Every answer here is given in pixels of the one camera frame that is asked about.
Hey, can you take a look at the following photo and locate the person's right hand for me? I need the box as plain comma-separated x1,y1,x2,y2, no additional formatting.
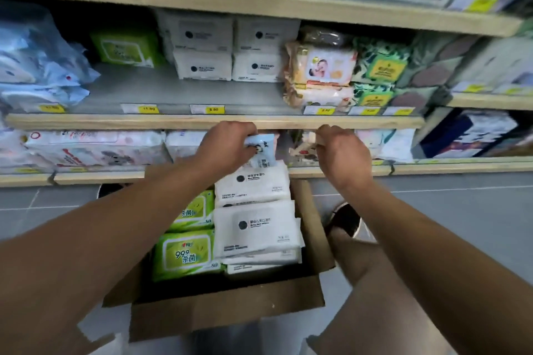
314,125,375,193

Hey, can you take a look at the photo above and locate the person's left hand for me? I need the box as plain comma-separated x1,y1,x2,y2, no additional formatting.
193,120,259,178

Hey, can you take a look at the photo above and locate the white blue tissue pack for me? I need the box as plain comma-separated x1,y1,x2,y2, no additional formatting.
164,130,209,162

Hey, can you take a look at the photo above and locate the large green wet wipes pack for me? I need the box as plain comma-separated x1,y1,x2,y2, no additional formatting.
168,190,215,233
152,230,224,283
89,27,165,68

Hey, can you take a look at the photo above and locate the wooden edged grey shelf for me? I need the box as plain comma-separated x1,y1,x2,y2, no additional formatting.
0,0,533,189

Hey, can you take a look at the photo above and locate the brown cardboard box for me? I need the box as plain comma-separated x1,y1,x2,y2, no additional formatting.
102,158,336,343

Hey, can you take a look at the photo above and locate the stack of light blue wipes packs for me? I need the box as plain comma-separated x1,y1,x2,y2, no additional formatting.
0,0,100,114

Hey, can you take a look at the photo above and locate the person's right forearm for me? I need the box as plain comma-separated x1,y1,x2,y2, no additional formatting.
339,177,533,355

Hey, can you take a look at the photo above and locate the person's left forearm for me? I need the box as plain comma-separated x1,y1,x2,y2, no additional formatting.
0,158,225,355

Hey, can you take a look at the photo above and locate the person's right black shoe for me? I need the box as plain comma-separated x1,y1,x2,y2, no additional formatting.
324,200,363,239

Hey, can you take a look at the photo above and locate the person's black shoe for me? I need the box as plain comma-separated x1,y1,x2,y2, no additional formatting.
324,200,363,239
96,183,125,200

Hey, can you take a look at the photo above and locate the person's left black shoe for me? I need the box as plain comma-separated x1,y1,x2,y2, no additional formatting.
96,183,125,200

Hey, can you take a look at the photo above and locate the pastel floral towel pack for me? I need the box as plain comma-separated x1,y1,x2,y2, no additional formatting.
356,129,396,160

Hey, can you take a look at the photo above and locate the white pastel towel pack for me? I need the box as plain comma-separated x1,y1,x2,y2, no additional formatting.
381,129,417,162

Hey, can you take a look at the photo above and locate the dark blue printed pack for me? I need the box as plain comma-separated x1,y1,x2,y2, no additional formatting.
418,109,521,160

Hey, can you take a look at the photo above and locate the grey plastic wrapped pack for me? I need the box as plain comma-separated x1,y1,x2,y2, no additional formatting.
300,27,355,48

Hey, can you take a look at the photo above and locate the pale green printed pack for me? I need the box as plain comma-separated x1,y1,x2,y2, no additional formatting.
449,36,533,95

